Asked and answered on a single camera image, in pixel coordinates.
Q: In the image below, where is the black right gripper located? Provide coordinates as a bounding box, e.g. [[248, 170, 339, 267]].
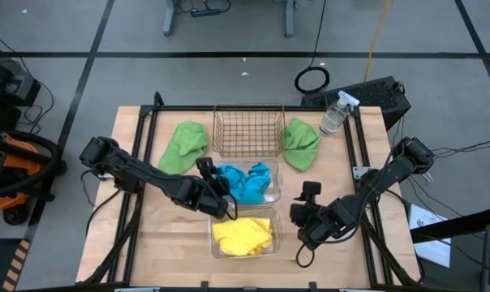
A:
[[290, 200, 338, 251]]

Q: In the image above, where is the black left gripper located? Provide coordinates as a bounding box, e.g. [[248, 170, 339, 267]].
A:
[[199, 174, 234, 220]]

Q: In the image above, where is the green microfiber towel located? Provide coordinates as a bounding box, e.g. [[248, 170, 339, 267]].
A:
[[158, 120, 210, 176], [282, 117, 322, 173]]

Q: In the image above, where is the clear plastic bin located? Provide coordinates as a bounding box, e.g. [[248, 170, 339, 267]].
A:
[[207, 206, 284, 260], [217, 157, 285, 208]]

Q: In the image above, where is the clear spray bottle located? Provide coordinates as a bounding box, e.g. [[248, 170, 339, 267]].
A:
[[318, 90, 361, 136]]

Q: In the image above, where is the white paper sheet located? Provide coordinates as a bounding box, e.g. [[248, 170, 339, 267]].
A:
[[407, 202, 453, 269]]

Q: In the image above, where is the black computer tower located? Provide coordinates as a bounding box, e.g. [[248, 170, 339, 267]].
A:
[[300, 75, 413, 131]]

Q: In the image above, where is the black power strip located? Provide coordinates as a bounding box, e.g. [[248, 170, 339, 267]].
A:
[[190, 7, 222, 19]]

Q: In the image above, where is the grey desk leg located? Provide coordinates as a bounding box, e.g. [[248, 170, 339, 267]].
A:
[[284, 0, 299, 39], [161, 0, 180, 37]]

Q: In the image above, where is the orange black vacuum cleaner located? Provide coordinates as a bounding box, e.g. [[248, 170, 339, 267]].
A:
[[0, 126, 67, 226]]

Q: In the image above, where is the black equipment case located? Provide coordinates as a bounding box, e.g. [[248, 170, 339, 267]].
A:
[[0, 38, 42, 131]]

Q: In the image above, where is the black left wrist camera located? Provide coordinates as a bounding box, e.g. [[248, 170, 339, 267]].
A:
[[195, 157, 217, 178]]

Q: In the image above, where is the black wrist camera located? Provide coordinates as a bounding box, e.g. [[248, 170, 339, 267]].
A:
[[300, 181, 323, 203], [195, 157, 217, 178]]

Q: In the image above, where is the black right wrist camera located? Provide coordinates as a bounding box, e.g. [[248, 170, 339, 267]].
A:
[[300, 181, 323, 203]]

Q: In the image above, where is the copper wire basket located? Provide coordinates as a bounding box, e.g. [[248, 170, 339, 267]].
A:
[[211, 103, 287, 159]]

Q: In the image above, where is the black aluminium rig frame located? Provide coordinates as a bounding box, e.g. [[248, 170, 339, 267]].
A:
[[76, 91, 425, 290]]

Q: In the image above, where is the coiled black cable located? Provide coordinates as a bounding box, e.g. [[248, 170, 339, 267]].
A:
[[294, 0, 331, 96]]

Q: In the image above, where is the yellow cable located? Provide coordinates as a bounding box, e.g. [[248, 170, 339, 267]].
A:
[[363, 0, 393, 83]]

